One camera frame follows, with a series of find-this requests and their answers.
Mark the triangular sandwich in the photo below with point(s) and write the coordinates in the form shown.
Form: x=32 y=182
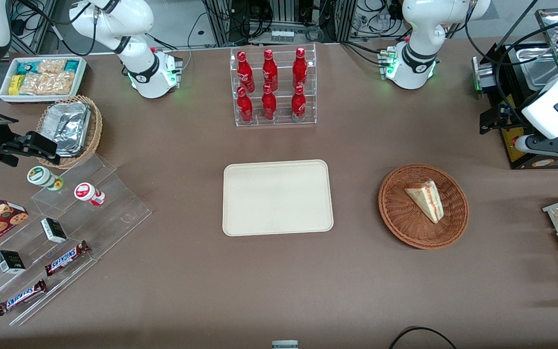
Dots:
x=426 y=198

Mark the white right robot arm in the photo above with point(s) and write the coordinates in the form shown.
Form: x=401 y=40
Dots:
x=138 y=68

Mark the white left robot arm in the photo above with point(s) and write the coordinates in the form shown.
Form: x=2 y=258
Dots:
x=414 y=63

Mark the oval tan wicker basket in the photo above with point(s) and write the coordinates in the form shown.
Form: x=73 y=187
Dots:
x=96 y=126

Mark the round brown wicker basket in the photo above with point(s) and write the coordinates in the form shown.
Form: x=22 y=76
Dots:
x=405 y=223

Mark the beige rectangular tray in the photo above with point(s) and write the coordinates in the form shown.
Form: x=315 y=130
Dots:
x=278 y=198

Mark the green lid yogurt cup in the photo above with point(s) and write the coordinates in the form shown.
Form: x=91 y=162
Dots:
x=41 y=176

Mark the stacked aluminium foil trays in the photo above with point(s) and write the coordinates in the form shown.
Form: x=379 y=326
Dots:
x=68 y=126

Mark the stainless steel pan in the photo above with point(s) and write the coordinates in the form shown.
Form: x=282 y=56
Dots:
x=535 y=68

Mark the yellow snack packet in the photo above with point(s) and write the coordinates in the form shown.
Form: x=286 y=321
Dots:
x=15 y=85

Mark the red lid yogurt cup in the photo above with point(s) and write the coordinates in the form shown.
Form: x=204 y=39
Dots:
x=86 y=192

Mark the clear cracker pack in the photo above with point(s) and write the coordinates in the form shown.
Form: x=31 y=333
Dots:
x=37 y=83
x=64 y=82
x=51 y=66

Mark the teal snack packet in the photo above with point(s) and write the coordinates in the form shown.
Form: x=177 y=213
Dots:
x=27 y=68
x=71 y=66

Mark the white rectangular snack bin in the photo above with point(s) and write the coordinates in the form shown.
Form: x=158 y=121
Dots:
x=81 y=77

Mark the small black carton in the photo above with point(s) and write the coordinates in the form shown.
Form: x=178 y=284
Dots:
x=54 y=230
x=10 y=261

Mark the clear acrylic stepped stand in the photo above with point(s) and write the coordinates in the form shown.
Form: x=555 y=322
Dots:
x=114 y=213

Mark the brown Snickers bar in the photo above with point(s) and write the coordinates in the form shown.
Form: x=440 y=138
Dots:
x=66 y=258
x=21 y=297

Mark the red cola bottle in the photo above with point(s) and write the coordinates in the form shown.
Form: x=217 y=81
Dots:
x=298 y=104
x=244 y=70
x=270 y=70
x=300 y=68
x=245 y=106
x=269 y=104

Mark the clear acrylic bottle rack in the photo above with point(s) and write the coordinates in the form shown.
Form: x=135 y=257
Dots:
x=281 y=123

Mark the white power strip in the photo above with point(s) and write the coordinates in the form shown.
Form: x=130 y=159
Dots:
x=281 y=35

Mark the small grey device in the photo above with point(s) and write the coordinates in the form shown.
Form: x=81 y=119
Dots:
x=285 y=345

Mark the aluminium frame post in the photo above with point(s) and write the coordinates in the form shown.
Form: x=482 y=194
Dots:
x=37 y=29

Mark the aluminium frame cabinet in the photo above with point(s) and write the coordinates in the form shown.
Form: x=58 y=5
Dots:
x=218 y=24

